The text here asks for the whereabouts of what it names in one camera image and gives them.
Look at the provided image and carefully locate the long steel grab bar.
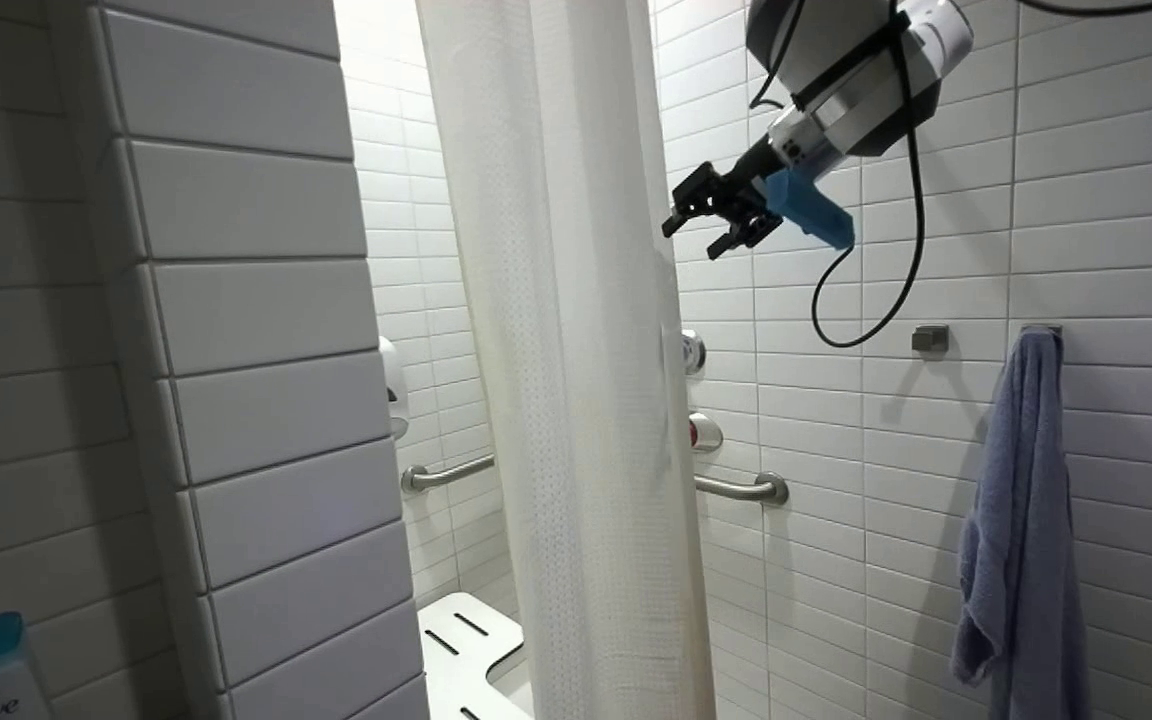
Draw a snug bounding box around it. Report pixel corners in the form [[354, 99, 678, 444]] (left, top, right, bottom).
[[694, 466, 793, 512]]

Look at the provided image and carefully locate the metal towel hook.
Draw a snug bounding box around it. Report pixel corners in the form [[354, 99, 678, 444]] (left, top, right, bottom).
[[910, 320, 952, 358]]

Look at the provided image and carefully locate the white folding shower seat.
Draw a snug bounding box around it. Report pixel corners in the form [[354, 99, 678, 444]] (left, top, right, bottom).
[[417, 587, 535, 720]]

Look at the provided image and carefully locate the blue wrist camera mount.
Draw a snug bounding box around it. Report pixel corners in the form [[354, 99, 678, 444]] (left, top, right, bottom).
[[759, 162, 862, 254]]

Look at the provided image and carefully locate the white shower curtain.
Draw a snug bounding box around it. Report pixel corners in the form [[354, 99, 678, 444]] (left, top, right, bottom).
[[412, 0, 720, 720]]

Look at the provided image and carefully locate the blue hanging towel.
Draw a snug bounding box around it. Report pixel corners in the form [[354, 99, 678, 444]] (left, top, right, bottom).
[[952, 323, 1097, 720]]

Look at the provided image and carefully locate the short steel grab bar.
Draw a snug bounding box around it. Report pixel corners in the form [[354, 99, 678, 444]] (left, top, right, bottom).
[[398, 450, 499, 493]]

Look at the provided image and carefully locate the round chrome shower valve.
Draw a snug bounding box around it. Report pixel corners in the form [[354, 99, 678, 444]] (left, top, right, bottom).
[[678, 329, 711, 376]]

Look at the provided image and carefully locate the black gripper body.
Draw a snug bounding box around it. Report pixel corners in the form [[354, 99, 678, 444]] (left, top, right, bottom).
[[678, 135, 801, 239]]

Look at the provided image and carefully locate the chrome shower valve with lever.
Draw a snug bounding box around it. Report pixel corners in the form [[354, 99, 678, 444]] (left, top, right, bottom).
[[686, 406, 729, 455]]

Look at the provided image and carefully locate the white soap dispenser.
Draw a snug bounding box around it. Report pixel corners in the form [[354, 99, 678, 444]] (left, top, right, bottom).
[[376, 333, 410, 444]]

